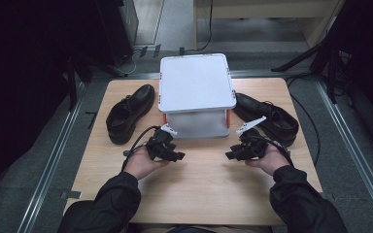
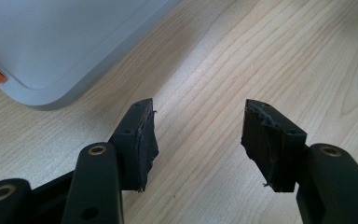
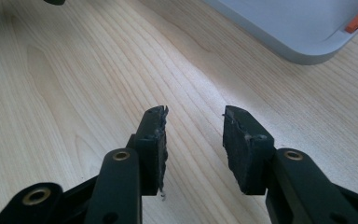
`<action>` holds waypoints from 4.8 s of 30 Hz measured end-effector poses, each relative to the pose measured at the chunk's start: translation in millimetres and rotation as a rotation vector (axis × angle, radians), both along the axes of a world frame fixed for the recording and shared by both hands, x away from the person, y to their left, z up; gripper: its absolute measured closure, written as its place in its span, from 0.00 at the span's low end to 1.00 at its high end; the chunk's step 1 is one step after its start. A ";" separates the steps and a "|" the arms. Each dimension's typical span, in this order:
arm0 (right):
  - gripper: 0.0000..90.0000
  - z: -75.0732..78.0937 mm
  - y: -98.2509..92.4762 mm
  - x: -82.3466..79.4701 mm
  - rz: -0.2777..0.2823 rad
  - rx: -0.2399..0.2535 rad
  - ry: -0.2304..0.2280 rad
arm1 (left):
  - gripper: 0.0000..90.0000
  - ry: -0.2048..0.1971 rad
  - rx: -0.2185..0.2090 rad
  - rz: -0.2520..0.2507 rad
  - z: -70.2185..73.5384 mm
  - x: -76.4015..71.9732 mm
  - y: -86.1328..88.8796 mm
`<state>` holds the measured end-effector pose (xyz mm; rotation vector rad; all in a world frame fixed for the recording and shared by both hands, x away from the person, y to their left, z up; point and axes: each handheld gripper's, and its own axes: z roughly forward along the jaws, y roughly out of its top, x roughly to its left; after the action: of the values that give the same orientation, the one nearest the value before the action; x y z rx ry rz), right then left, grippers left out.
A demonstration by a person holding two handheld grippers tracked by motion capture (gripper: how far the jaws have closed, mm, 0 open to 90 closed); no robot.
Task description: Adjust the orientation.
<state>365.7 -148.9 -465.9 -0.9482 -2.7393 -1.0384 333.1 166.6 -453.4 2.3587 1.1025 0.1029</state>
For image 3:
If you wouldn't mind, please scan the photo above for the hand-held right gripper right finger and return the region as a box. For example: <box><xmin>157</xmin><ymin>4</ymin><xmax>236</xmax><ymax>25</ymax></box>
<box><xmin>222</xmin><ymin>105</ymin><xmax>358</xmax><ymax>224</ymax></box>

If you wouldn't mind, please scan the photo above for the white shoe box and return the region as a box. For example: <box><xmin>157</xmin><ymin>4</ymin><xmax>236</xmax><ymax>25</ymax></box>
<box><xmin>202</xmin><ymin>0</ymin><xmax>358</xmax><ymax>66</ymax></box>

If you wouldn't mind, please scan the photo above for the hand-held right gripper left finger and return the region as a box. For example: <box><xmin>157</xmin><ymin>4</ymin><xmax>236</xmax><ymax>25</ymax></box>
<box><xmin>85</xmin><ymin>105</ymin><xmax>170</xmax><ymax>224</ymax></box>

